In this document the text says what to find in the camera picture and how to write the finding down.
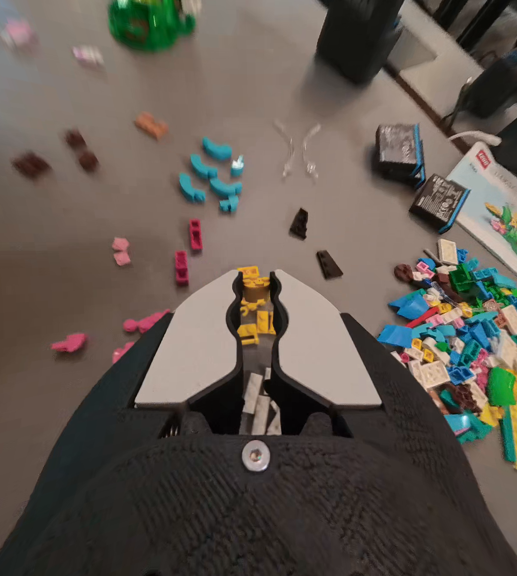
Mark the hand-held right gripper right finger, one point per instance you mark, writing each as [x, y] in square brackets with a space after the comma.
[326, 355]

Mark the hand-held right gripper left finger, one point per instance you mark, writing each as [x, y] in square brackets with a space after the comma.
[186, 355]

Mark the lego instruction booklet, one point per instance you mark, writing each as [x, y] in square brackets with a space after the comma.
[501, 216]

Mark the pile of yellow lego pieces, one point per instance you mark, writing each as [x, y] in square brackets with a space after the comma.
[256, 288]

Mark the dark brown lego brick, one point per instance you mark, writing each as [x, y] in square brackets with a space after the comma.
[31, 164]
[74, 138]

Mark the light pink lego pieces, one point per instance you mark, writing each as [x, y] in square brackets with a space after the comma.
[121, 251]

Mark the black camera battery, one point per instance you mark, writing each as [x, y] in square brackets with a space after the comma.
[438, 202]
[398, 150]

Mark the pile of mixed lego pieces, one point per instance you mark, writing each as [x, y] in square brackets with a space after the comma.
[474, 351]

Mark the reddish brown lego brick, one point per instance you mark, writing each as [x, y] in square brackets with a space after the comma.
[88, 160]

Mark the bright pink lego piece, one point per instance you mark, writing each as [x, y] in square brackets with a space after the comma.
[70, 343]

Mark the pile of white lego pieces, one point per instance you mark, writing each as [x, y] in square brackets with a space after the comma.
[258, 400]

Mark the cluster of teal curved bricks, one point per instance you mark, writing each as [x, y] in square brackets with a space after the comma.
[213, 180]

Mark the bright pink lego cluster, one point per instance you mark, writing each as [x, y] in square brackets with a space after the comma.
[143, 321]

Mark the clear lego stem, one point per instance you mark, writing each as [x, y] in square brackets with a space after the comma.
[310, 150]
[289, 148]

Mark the lego flower model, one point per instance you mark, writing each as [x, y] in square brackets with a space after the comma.
[146, 27]

